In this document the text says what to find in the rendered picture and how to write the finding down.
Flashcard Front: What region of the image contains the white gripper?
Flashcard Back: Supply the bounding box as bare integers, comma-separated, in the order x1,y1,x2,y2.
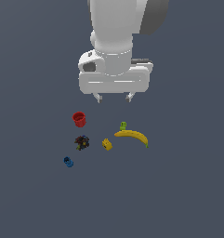
77,48,154,104

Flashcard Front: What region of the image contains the small yellow block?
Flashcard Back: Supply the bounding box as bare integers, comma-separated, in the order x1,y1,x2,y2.
101,138,113,152

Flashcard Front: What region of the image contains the dark multicoloured toy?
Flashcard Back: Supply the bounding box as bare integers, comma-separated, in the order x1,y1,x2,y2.
73,135,90,152

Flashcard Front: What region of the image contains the yellow banana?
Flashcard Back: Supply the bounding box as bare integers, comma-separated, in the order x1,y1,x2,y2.
113,129,150,149

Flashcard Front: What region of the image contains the small blue block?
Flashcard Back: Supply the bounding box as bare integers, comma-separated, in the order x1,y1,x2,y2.
63,156,74,168

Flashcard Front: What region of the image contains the red cup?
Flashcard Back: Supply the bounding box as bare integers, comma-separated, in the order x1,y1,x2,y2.
72,111,87,128

